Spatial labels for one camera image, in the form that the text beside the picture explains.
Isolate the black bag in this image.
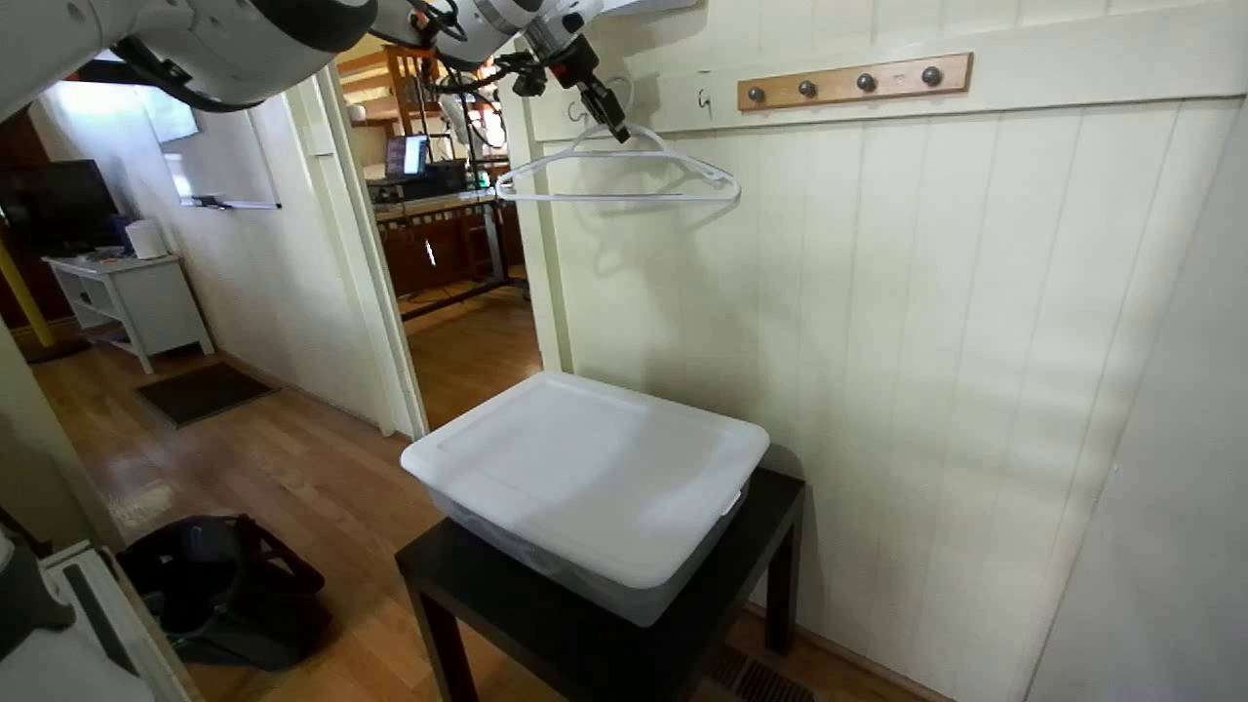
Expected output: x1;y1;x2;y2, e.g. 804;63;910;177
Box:
115;510;330;675

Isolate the black braided cable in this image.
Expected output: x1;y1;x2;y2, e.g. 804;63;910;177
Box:
411;0;540;99

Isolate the robot mounting stand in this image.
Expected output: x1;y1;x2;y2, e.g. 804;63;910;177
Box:
0;537;208;702

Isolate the black side table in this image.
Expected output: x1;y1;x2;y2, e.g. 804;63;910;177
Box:
390;463;811;702

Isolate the white plastic storage bin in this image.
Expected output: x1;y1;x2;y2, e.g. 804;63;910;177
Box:
398;372;775;631

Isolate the small white table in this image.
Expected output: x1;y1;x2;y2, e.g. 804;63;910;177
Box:
42;246;220;380

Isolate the white plastic clothes hanger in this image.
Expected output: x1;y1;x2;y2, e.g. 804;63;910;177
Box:
490;121;746;220

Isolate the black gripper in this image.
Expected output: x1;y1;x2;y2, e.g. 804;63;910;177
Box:
520;4;635;147

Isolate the dark floor mat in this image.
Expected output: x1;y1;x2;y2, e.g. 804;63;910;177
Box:
131;359;278;429

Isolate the dark wood cabinet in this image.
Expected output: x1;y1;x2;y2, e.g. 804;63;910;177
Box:
371;192;527;315

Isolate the wooden peg rack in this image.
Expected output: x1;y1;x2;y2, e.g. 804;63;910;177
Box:
735;52;980;117

